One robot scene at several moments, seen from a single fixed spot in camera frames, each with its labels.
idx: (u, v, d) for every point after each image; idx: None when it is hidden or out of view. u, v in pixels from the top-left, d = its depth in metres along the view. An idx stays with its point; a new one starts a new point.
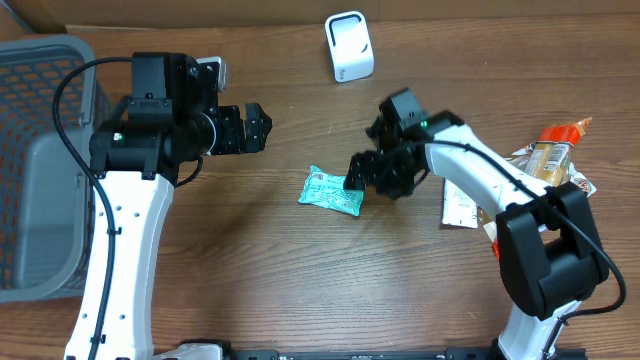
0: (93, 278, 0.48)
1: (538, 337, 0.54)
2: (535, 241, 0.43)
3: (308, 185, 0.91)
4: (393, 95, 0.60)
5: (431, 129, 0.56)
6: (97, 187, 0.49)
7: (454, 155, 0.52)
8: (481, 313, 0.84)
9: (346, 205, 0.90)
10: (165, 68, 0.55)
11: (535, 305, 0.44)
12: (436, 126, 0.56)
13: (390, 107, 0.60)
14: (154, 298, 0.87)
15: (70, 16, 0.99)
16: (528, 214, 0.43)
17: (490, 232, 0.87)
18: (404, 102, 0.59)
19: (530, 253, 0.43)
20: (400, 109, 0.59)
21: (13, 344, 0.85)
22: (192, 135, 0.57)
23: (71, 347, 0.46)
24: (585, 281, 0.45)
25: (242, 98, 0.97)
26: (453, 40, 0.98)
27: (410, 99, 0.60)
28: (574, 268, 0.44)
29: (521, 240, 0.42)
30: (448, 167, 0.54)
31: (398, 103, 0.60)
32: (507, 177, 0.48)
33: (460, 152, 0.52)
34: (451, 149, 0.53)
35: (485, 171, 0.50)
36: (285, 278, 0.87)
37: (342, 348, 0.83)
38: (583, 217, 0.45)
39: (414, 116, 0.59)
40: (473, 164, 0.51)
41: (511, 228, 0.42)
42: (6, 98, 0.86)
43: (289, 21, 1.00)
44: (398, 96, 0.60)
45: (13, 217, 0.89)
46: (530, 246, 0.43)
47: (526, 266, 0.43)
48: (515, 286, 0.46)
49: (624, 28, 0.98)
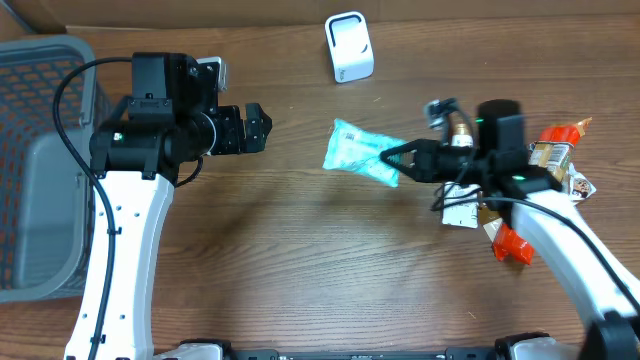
0: (93, 278, 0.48)
1: None
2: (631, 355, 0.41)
3: (336, 145, 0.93)
4: (502, 116, 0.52)
5: (526, 183, 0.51)
6: (97, 186, 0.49)
7: (548, 225, 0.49)
8: (480, 313, 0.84)
9: (381, 175, 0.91)
10: (165, 68, 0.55)
11: None
12: (533, 184, 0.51)
13: (493, 128, 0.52)
14: (154, 299, 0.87)
15: (70, 17, 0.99)
16: (628, 330, 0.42)
17: (490, 232, 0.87)
18: (511, 133, 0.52)
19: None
20: (504, 137, 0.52)
21: (13, 344, 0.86)
22: (192, 135, 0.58)
23: (71, 347, 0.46)
24: None
25: (242, 98, 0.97)
26: (452, 41, 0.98)
27: (519, 131, 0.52)
28: None
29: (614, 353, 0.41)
30: (541, 236, 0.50)
31: (504, 131, 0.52)
32: (610, 275, 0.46)
33: (557, 224, 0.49)
34: (543, 217, 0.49)
35: (584, 261, 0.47)
36: (285, 278, 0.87)
37: (342, 348, 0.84)
38: None
39: (515, 154, 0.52)
40: (566, 242, 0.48)
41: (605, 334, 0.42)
42: (6, 98, 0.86)
43: (289, 21, 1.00)
44: (507, 119, 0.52)
45: (13, 217, 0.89)
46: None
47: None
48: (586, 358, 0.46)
49: (624, 28, 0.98)
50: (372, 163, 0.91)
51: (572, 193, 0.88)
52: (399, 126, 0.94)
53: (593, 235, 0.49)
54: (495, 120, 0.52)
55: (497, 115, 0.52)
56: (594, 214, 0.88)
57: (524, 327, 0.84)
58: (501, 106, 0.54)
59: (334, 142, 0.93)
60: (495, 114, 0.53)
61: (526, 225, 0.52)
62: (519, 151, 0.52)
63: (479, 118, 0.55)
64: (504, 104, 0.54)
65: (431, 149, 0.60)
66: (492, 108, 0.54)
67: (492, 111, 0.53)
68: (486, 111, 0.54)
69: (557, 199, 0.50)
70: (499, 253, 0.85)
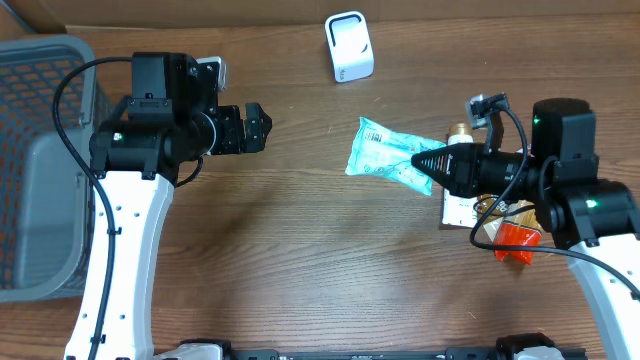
0: (93, 278, 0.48)
1: None
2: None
3: (361, 148, 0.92)
4: (567, 116, 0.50)
5: (597, 208, 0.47)
6: (97, 186, 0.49)
7: (616, 292, 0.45)
8: (481, 313, 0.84)
9: (414, 182, 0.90)
10: (165, 68, 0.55)
11: None
12: (606, 203, 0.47)
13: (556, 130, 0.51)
14: (154, 299, 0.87)
15: (70, 17, 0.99)
16: None
17: (489, 231, 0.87)
18: (574, 137, 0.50)
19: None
20: (567, 140, 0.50)
21: (14, 344, 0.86)
22: (193, 135, 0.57)
23: (71, 347, 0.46)
24: None
25: (242, 98, 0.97)
26: (452, 41, 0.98)
27: (584, 135, 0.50)
28: None
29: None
30: (602, 302, 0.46)
31: (569, 133, 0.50)
32: None
33: (627, 297, 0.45)
34: (606, 275, 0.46)
35: None
36: (285, 278, 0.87)
37: (342, 348, 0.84)
38: None
39: (579, 163, 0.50)
40: (623, 307, 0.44)
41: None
42: (6, 98, 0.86)
43: (289, 21, 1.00)
44: (572, 119, 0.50)
45: (13, 217, 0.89)
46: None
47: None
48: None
49: (624, 28, 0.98)
50: (403, 168, 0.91)
51: None
52: (399, 126, 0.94)
53: None
54: (558, 118, 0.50)
55: (560, 113, 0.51)
56: None
57: (524, 327, 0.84)
58: (567, 107, 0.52)
59: (358, 144, 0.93)
60: (558, 113, 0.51)
61: (588, 282, 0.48)
62: (582, 161, 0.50)
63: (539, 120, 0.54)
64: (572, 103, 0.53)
65: (472, 157, 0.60)
66: (553, 107, 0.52)
67: (556, 110, 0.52)
68: (547, 111, 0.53)
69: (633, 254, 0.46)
70: (499, 254, 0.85)
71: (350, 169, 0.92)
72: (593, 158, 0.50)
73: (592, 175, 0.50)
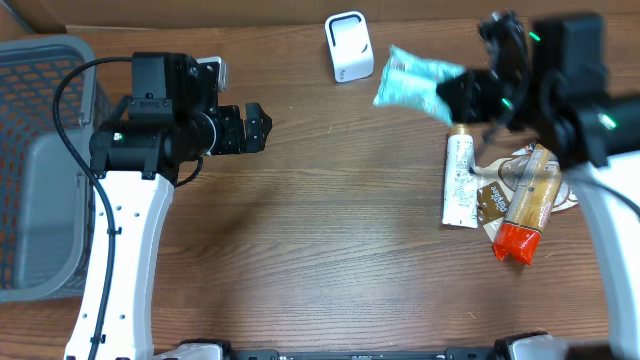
0: (93, 278, 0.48)
1: None
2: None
3: (387, 80, 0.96)
4: (571, 22, 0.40)
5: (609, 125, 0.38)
6: (97, 187, 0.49)
7: (620, 216, 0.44)
8: (480, 313, 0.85)
9: (438, 111, 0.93)
10: (165, 68, 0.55)
11: None
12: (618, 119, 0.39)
13: (562, 37, 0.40)
14: (154, 299, 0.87)
15: (71, 17, 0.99)
16: None
17: (490, 232, 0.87)
18: (581, 45, 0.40)
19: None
20: (574, 50, 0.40)
21: (14, 344, 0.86)
22: (193, 135, 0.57)
23: (71, 347, 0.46)
24: None
25: (242, 98, 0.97)
26: (452, 41, 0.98)
27: (590, 45, 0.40)
28: None
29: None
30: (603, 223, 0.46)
31: (574, 42, 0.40)
32: None
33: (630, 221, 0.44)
34: (614, 204, 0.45)
35: None
36: (285, 278, 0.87)
37: (342, 348, 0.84)
38: None
39: (586, 76, 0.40)
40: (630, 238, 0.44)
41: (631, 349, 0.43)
42: (6, 98, 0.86)
43: (289, 21, 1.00)
44: (579, 26, 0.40)
45: (13, 217, 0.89)
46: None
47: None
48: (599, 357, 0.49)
49: (623, 28, 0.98)
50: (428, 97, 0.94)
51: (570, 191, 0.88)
52: (399, 126, 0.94)
53: None
54: (560, 25, 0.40)
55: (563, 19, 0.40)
56: None
57: (525, 327, 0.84)
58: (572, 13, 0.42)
59: (386, 74, 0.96)
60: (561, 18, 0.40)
61: (589, 204, 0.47)
62: (590, 73, 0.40)
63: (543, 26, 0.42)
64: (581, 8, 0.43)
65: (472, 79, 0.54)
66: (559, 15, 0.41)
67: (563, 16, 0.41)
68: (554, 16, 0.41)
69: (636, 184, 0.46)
70: (499, 253, 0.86)
71: (378, 98, 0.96)
72: (599, 69, 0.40)
73: (601, 89, 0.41)
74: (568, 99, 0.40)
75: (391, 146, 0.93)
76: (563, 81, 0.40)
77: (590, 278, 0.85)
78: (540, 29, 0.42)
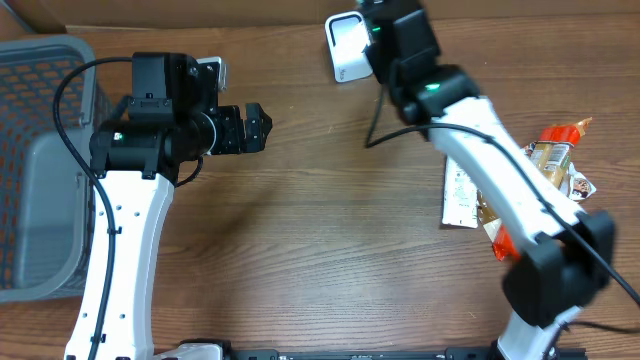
0: (93, 277, 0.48)
1: (539, 342, 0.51)
2: (560, 274, 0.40)
3: None
4: (399, 19, 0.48)
5: (441, 93, 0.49)
6: (98, 186, 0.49)
7: (470, 145, 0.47)
8: (481, 313, 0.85)
9: None
10: (165, 68, 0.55)
11: (537, 318, 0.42)
12: (443, 84, 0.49)
13: (393, 32, 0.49)
14: (154, 299, 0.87)
15: (71, 17, 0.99)
16: (552, 244, 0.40)
17: (490, 232, 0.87)
18: (410, 33, 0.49)
19: (553, 291, 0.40)
20: (405, 42, 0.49)
21: (13, 344, 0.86)
22: (193, 134, 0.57)
23: (71, 347, 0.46)
24: (589, 299, 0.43)
25: (242, 98, 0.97)
26: (452, 41, 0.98)
27: (417, 32, 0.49)
28: (584, 290, 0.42)
29: (547, 276, 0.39)
30: (459, 156, 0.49)
31: (404, 36, 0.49)
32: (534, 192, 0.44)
33: (480, 141, 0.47)
34: (467, 137, 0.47)
35: (508, 178, 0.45)
36: (285, 278, 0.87)
37: (341, 348, 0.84)
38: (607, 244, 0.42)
39: (420, 59, 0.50)
40: (491, 163, 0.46)
41: (535, 260, 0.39)
42: (6, 98, 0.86)
43: (289, 21, 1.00)
44: (404, 20, 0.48)
45: (13, 217, 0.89)
46: (555, 285, 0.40)
47: (543, 302, 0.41)
48: (520, 308, 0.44)
49: (624, 28, 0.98)
50: None
51: (572, 193, 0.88)
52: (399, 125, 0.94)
53: (514, 145, 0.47)
54: (392, 24, 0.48)
55: (392, 17, 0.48)
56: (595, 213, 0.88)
57: None
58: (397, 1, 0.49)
59: None
60: (390, 16, 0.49)
61: (446, 146, 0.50)
62: (422, 53, 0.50)
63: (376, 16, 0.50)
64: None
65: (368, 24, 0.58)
66: (385, 9, 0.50)
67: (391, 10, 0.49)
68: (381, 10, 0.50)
69: (480, 113, 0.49)
70: (499, 253, 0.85)
71: None
72: (431, 46, 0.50)
73: (433, 62, 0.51)
74: (408, 79, 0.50)
75: (391, 146, 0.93)
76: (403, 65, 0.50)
77: None
78: (375, 20, 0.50)
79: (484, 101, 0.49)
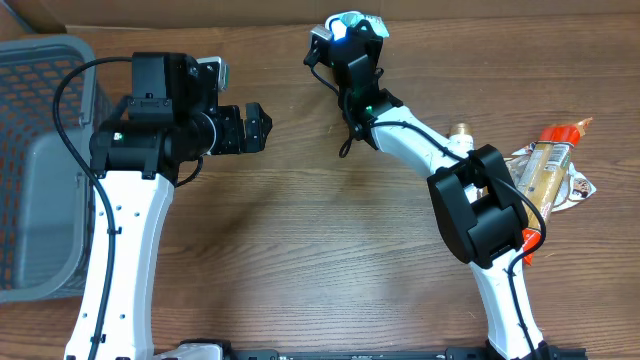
0: (93, 278, 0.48)
1: (504, 302, 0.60)
2: (460, 195, 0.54)
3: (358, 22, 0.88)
4: (351, 62, 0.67)
5: (376, 112, 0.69)
6: (98, 186, 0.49)
7: (394, 133, 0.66)
8: (480, 313, 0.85)
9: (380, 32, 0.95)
10: (165, 68, 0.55)
11: (467, 252, 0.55)
12: (381, 109, 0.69)
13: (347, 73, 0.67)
14: (154, 299, 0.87)
15: (70, 16, 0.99)
16: (451, 176, 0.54)
17: None
18: (362, 72, 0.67)
19: (458, 210, 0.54)
20: (356, 77, 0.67)
21: (14, 344, 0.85)
22: (192, 134, 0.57)
23: (71, 347, 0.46)
24: (508, 227, 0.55)
25: (242, 98, 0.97)
26: (452, 40, 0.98)
27: (368, 69, 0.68)
28: (497, 217, 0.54)
29: (448, 197, 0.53)
30: (392, 142, 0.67)
31: (355, 73, 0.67)
32: (437, 146, 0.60)
33: (399, 129, 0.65)
34: (392, 128, 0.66)
35: (420, 144, 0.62)
36: (285, 278, 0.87)
37: (342, 348, 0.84)
38: (501, 171, 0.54)
39: (369, 89, 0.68)
40: (408, 138, 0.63)
41: (439, 188, 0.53)
42: (6, 98, 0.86)
43: (289, 21, 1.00)
44: (354, 63, 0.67)
45: (13, 217, 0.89)
46: (458, 205, 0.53)
47: (456, 223, 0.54)
48: (454, 239, 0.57)
49: (624, 27, 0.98)
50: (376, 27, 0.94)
51: (572, 193, 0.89)
52: None
53: (428, 126, 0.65)
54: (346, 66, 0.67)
55: (346, 62, 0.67)
56: (595, 213, 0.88)
57: None
58: (349, 50, 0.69)
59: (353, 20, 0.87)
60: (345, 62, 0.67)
61: (382, 141, 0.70)
62: (371, 85, 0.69)
63: (334, 63, 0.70)
64: (345, 42, 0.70)
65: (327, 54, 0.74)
66: (341, 54, 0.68)
67: (345, 57, 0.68)
68: (338, 57, 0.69)
69: (400, 112, 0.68)
70: None
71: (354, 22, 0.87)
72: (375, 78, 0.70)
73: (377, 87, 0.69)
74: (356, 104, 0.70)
75: None
76: (354, 95, 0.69)
77: (590, 278, 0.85)
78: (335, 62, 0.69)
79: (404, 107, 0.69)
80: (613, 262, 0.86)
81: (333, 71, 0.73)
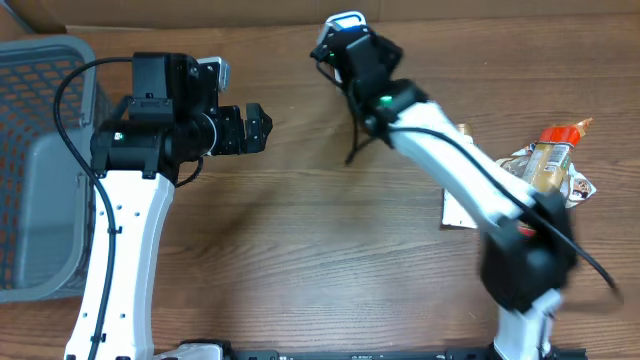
0: (93, 277, 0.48)
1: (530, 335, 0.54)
2: (526, 253, 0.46)
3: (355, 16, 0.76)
4: (350, 44, 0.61)
5: (394, 104, 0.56)
6: (98, 186, 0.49)
7: (427, 144, 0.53)
8: (481, 313, 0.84)
9: None
10: (165, 68, 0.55)
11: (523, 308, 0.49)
12: (399, 101, 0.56)
13: (345, 55, 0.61)
14: (154, 299, 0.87)
15: (70, 17, 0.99)
16: (513, 226, 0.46)
17: None
18: (362, 53, 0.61)
19: (524, 270, 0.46)
20: (355, 58, 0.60)
21: (14, 344, 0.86)
22: (193, 134, 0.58)
23: (71, 347, 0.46)
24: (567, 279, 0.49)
25: (242, 98, 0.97)
26: (453, 41, 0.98)
27: (368, 51, 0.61)
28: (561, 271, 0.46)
29: (513, 255, 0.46)
30: (421, 155, 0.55)
31: (355, 55, 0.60)
32: (491, 181, 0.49)
33: (434, 140, 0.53)
34: (421, 136, 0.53)
35: (462, 169, 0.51)
36: (285, 278, 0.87)
37: (342, 348, 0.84)
38: (563, 220, 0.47)
39: (375, 75, 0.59)
40: (446, 157, 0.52)
41: (495, 238, 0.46)
42: (7, 98, 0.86)
43: (290, 21, 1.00)
44: (353, 44, 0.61)
45: (13, 218, 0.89)
46: (523, 264, 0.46)
47: (520, 284, 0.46)
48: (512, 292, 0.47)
49: (624, 28, 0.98)
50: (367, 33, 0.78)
51: (572, 193, 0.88)
52: None
53: (463, 139, 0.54)
54: (345, 48, 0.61)
55: (346, 44, 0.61)
56: (595, 214, 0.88)
57: None
58: (349, 36, 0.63)
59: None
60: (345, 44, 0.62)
61: (406, 147, 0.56)
62: (377, 71, 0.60)
63: (336, 51, 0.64)
64: (353, 33, 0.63)
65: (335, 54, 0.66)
66: (342, 41, 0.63)
67: (344, 42, 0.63)
68: (340, 42, 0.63)
69: (435, 117, 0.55)
70: None
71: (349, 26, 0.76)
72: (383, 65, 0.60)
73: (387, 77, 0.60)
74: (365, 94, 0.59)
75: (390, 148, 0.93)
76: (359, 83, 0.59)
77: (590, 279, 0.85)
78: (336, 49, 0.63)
79: (433, 105, 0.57)
80: (613, 262, 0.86)
81: (337, 65, 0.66)
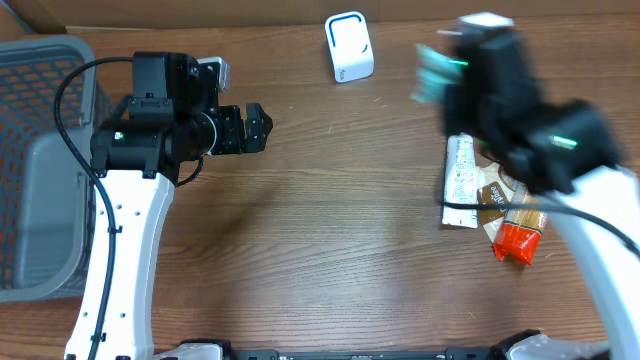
0: (93, 277, 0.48)
1: None
2: None
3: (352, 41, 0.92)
4: (489, 41, 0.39)
5: (565, 140, 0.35)
6: (98, 185, 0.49)
7: (598, 239, 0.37)
8: (481, 313, 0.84)
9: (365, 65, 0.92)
10: (165, 67, 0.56)
11: None
12: (571, 132, 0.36)
13: (478, 59, 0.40)
14: (154, 299, 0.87)
15: (71, 17, 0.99)
16: None
17: (490, 232, 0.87)
18: (507, 55, 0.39)
19: None
20: (497, 61, 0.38)
21: (14, 344, 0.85)
22: (193, 134, 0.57)
23: (71, 346, 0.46)
24: None
25: (242, 98, 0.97)
26: None
27: (516, 54, 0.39)
28: None
29: None
30: (577, 237, 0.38)
31: (498, 58, 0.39)
32: None
33: (613, 243, 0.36)
34: (599, 230, 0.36)
35: None
36: (285, 278, 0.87)
37: (342, 348, 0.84)
38: None
39: (522, 91, 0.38)
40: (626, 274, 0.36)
41: None
42: (6, 98, 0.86)
43: (290, 21, 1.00)
44: (497, 41, 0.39)
45: (13, 217, 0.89)
46: None
47: None
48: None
49: (624, 28, 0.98)
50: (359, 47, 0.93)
51: None
52: (399, 126, 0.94)
53: None
54: (479, 48, 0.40)
55: (481, 41, 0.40)
56: None
57: (525, 327, 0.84)
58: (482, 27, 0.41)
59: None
60: (480, 41, 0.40)
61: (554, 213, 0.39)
62: (527, 85, 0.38)
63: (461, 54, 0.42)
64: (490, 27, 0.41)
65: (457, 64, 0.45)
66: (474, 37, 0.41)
67: (474, 37, 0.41)
68: (469, 39, 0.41)
69: (624, 203, 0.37)
70: (499, 254, 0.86)
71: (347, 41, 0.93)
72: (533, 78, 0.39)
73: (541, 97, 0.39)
74: (513, 120, 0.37)
75: (391, 148, 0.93)
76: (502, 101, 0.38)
77: None
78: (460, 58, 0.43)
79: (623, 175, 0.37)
80: None
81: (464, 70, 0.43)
